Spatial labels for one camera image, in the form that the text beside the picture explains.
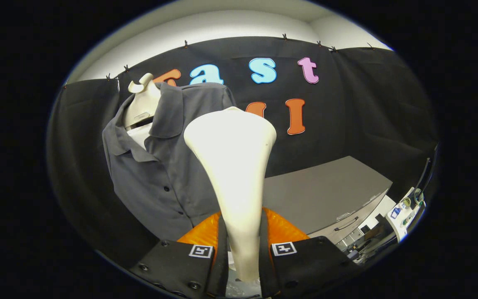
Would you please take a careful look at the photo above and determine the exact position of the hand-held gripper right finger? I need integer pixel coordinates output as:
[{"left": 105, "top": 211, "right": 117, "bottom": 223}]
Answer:
[{"left": 259, "top": 207, "right": 362, "bottom": 299}]

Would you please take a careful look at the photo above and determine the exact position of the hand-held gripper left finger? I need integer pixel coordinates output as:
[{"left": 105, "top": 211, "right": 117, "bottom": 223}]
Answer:
[{"left": 129, "top": 210, "right": 229, "bottom": 299}]

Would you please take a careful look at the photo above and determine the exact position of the white garment steamer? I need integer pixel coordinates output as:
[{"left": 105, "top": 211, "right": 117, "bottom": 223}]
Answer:
[{"left": 183, "top": 107, "right": 278, "bottom": 298}]

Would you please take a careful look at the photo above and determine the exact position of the grey collared shirt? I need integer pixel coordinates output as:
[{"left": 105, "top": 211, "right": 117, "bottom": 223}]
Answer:
[{"left": 102, "top": 82, "right": 237, "bottom": 241}]

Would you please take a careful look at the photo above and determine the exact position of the grey cabinet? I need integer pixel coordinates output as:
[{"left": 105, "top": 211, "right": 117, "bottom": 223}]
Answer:
[{"left": 262, "top": 156, "right": 394, "bottom": 250}]

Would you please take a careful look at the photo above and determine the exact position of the white computer desk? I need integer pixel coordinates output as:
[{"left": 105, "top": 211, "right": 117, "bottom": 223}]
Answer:
[{"left": 386, "top": 187, "right": 426, "bottom": 241}]

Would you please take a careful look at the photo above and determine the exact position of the cream mannequin hanger form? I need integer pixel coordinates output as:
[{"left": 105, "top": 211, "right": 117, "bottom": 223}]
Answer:
[{"left": 123, "top": 73, "right": 163, "bottom": 150}]

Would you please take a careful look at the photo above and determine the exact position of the black backdrop cloth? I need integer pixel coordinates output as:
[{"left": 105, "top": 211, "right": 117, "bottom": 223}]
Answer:
[{"left": 47, "top": 37, "right": 439, "bottom": 266}]

